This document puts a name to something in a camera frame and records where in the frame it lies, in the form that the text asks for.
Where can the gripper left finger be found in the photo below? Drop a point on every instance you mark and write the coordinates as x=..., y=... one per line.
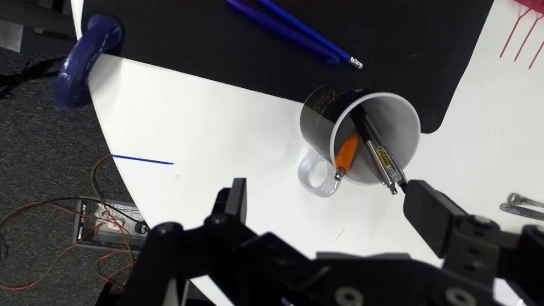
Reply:
x=236, y=199

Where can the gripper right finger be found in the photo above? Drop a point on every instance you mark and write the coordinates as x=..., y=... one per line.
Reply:
x=433, y=212

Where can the clear pen with yellow print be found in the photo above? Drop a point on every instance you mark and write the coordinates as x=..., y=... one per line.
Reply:
x=380, y=159

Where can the orange yellow pen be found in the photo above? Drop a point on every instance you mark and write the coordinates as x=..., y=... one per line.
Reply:
x=346, y=155

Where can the thick blue pen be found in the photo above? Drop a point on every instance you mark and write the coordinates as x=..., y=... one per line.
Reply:
x=282, y=29

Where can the blue pen with silver tip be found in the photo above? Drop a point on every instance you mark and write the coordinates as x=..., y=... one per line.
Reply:
x=316, y=36

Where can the gray mug with white inside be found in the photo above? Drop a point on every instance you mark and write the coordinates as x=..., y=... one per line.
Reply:
x=318, y=123

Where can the floor socket box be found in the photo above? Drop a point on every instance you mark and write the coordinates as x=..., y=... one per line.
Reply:
x=104, y=225

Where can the black mat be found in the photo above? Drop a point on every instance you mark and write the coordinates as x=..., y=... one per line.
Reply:
x=191, y=42

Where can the red pronged object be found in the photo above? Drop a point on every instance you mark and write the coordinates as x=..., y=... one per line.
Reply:
x=516, y=29

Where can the blue clamp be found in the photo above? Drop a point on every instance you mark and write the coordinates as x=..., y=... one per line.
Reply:
x=80, y=63

